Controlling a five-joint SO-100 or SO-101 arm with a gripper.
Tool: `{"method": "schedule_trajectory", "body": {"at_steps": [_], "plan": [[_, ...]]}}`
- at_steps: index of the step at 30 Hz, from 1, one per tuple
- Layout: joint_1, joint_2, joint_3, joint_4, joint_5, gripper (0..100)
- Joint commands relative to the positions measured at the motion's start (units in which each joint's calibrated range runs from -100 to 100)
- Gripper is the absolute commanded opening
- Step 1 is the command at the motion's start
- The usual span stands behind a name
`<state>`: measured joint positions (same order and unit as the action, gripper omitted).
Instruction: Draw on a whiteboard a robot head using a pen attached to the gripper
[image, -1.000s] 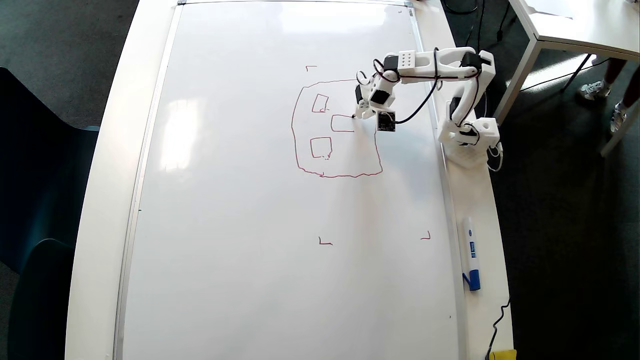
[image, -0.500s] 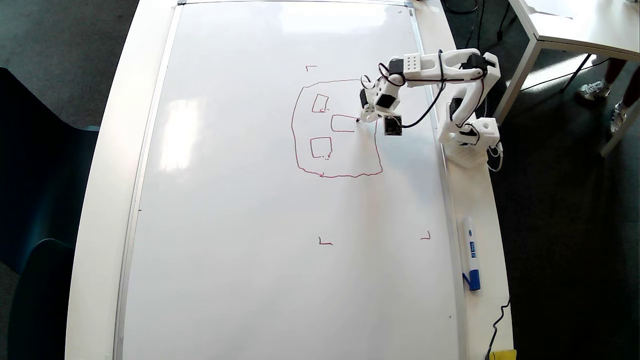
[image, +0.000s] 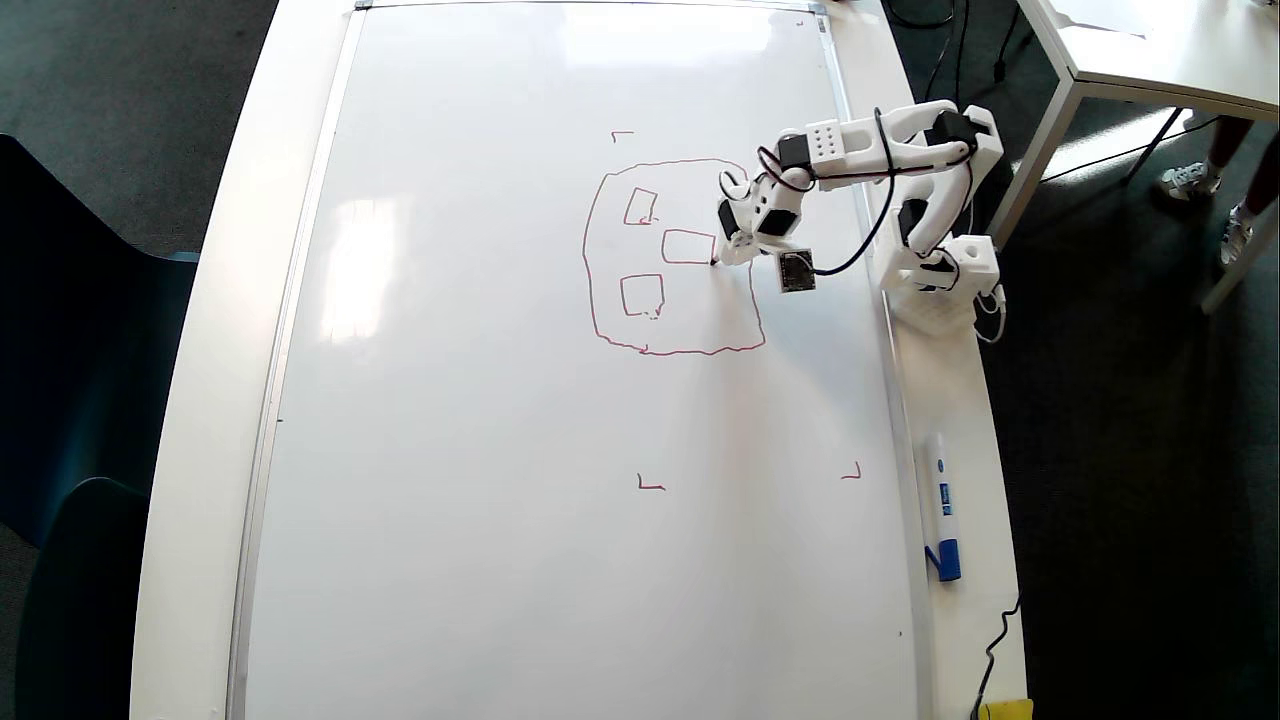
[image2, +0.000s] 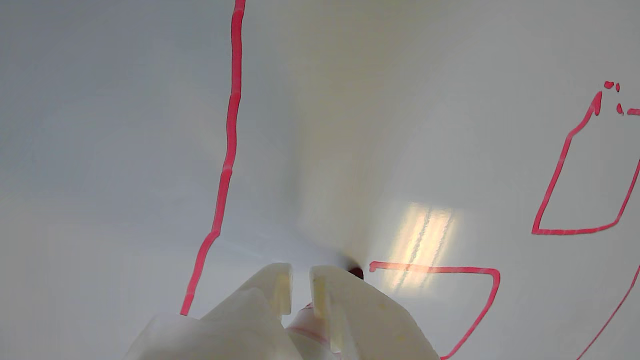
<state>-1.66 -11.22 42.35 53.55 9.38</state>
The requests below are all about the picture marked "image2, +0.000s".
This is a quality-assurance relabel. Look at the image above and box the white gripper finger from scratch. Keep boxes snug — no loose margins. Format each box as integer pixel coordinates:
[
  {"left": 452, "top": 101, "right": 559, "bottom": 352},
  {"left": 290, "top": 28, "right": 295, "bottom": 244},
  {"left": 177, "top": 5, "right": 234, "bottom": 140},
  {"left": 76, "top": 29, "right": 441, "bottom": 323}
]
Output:
[
  {"left": 308, "top": 264, "right": 441, "bottom": 360},
  {"left": 122, "top": 262, "right": 303, "bottom": 360}
]

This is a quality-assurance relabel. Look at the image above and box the red marker pen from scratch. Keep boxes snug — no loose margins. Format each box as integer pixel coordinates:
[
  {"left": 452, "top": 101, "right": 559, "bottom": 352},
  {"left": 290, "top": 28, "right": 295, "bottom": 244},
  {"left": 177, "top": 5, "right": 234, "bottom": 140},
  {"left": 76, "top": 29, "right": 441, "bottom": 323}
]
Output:
[{"left": 284, "top": 266, "right": 365, "bottom": 360}]

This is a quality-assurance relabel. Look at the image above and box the large whiteboard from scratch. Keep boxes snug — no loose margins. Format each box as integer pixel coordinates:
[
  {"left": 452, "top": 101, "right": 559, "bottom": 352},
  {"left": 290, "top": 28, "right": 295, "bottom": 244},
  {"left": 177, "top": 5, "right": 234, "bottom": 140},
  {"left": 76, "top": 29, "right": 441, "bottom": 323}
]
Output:
[{"left": 0, "top": 0, "right": 640, "bottom": 360}]

